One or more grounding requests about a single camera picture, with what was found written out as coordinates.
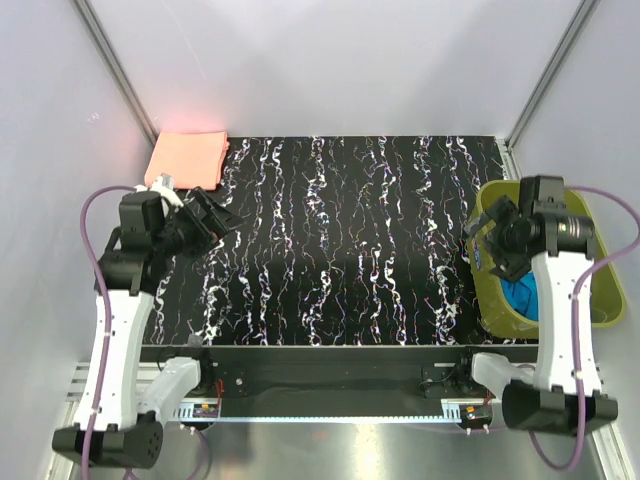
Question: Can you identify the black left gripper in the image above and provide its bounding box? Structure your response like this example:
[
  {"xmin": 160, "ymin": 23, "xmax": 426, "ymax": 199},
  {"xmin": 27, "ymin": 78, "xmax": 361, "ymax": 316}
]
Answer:
[{"xmin": 155, "ymin": 186, "xmax": 246, "ymax": 262}]

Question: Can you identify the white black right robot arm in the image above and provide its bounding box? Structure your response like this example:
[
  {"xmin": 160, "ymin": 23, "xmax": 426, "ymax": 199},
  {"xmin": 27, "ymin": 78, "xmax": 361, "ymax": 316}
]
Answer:
[{"xmin": 453, "ymin": 175, "xmax": 618, "ymax": 436}]

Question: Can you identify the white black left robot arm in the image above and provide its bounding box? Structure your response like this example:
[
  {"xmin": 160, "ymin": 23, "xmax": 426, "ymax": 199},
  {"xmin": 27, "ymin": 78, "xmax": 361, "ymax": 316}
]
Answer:
[{"xmin": 52, "ymin": 185, "xmax": 242, "ymax": 478}]

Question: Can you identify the folded pink t shirt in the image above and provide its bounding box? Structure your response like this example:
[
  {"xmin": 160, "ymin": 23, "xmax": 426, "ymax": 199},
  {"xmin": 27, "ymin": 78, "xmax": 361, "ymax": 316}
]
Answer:
[{"xmin": 144, "ymin": 132, "xmax": 230, "ymax": 191}]

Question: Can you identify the blue t shirt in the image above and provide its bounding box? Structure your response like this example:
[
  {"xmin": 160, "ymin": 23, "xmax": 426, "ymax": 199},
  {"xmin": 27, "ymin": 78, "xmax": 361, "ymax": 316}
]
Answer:
[{"xmin": 500, "ymin": 272, "xmax": 539, "ymax": 321}]

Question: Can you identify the olive green plastic bin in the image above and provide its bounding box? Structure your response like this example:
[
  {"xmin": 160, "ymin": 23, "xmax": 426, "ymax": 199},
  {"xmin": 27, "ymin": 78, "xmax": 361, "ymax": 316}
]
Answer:
[{"xmin": 465, "ymin": 180, "xmax": 626, "ymax": 340}]

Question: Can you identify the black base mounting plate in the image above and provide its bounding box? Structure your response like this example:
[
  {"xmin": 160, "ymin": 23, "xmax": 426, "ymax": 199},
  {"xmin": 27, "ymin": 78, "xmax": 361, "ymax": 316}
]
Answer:
[{"xmin": 94, "ymin": 344, "xmax": 576, "ymax": 420}]

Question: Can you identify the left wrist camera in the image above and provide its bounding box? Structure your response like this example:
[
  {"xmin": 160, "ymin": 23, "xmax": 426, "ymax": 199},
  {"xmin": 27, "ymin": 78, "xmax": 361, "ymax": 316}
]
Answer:
[{"xmin": 134, "ymin": 174, "xmax": 184, "ymax": 208}]

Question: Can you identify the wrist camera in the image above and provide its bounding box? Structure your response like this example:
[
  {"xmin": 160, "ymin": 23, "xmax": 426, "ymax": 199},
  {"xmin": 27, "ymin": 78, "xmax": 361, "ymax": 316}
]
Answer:
[
  {"xmin": 134, "ymin": 174, "xmax": 184, "ymax": 208},
  {"xmin": 556, "ymin": 215, "xmax": 595, "ymax": 245}
]

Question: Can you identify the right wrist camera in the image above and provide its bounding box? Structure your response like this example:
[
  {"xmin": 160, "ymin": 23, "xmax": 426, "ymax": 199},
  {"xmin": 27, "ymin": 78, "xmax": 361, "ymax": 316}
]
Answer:
[{"xmin": 556, "ymin": 215, "xmax": 595, "ymax": 245}]

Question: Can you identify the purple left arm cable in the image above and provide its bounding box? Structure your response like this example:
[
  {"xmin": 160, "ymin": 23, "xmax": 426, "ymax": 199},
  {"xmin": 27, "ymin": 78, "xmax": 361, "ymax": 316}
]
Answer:
[{"xmin": 80, "ymin": 185, "xmax": 211, "ymax": 480}]

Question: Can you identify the aluminium frame rail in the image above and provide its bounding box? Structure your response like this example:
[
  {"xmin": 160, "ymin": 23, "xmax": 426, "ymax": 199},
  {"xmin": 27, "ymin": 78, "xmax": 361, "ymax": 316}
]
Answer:
[{"xmin": 64, "ymin": 362, "xmax": 614, "ymax": 426}]

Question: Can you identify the left aluminium corner post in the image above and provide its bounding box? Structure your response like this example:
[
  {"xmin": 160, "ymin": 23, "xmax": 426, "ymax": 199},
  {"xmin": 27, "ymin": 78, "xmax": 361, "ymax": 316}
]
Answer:
[{"xmin": 70, "ymin": 0, "xmax": 158, "ymax": 147}]

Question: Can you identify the aluminium corner post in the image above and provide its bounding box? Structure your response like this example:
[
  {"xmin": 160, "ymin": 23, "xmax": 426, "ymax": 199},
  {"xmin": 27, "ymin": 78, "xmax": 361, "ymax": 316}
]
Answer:
[
  {"xmin": 70, "ymin": 0, "xmax": 158, "ymax": 147},
  {"xmin": 505, "ymin": 0, "xmax": 601, "ymax": 152}
]

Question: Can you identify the right aluminium corner post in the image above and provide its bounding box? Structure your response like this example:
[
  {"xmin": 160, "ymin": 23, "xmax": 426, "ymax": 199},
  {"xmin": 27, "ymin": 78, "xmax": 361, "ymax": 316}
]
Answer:
[{"xmin": 505, "ymin": 0, "xmax": 601, "ymax": 152}]

